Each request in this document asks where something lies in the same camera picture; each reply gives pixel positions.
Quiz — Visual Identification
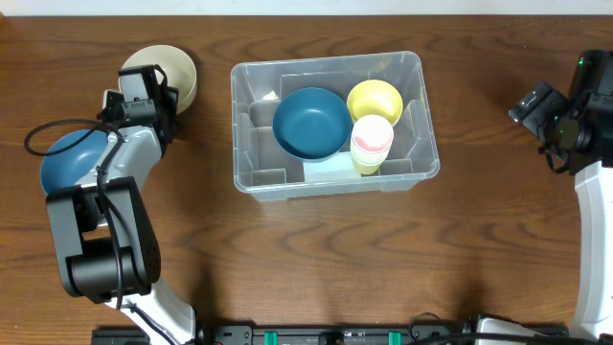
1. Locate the dark blue bowl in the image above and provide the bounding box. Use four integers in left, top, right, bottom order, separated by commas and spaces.
39, 130, 107, 195
272, 87, 352, 161

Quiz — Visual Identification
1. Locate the yellow small bowl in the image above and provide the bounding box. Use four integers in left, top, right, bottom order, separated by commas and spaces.
347, 80, 404, 126

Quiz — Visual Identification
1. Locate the pink cup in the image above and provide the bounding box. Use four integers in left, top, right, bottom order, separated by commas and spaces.
351, 115, 394, 152

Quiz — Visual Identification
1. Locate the yellow cup front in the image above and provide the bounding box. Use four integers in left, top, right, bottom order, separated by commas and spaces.
352, 160, 380, 175

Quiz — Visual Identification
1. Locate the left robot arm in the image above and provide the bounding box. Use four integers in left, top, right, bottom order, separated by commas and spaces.
41, 87, 197, 344

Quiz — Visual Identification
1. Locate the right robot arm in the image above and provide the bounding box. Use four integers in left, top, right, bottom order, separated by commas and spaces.
509, 50, 612, 340

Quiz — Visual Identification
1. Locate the clear plastic storage bin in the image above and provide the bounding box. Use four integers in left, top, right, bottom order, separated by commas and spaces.
230, 51, 441, 201

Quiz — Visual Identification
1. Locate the white label in bin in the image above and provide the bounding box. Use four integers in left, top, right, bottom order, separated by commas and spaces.
303, 151, 361, 182

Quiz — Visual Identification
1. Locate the left black cable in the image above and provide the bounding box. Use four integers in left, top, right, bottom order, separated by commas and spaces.
23, 118, 169, 345

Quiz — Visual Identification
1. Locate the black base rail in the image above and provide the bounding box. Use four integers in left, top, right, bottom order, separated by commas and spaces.
90, 321, 570, 345

